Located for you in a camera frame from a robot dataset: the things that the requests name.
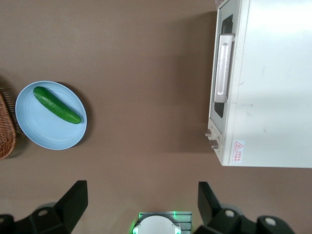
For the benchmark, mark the silver oven knob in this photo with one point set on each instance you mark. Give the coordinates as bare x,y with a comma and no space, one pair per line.
214,143
208,133

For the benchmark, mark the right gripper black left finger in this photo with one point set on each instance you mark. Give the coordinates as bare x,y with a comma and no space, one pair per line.
65,207

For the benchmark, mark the brown table cover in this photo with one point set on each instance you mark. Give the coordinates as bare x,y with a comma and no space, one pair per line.
146,97

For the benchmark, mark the white toaster oven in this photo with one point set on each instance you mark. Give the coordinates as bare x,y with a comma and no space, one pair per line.
275,85

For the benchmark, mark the brown wicker basket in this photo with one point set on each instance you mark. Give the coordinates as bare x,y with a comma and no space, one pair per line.
6,131

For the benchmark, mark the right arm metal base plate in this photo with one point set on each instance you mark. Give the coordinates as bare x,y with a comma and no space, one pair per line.
187,219

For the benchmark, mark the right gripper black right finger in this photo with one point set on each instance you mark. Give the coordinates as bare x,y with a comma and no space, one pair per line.
212,214

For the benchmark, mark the green cucumber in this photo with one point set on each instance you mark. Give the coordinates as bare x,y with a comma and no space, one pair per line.
57,106

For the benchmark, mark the light blue plate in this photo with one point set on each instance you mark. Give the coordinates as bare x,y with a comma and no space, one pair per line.
51,129

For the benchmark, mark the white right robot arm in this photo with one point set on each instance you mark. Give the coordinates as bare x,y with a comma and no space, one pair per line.
156,225

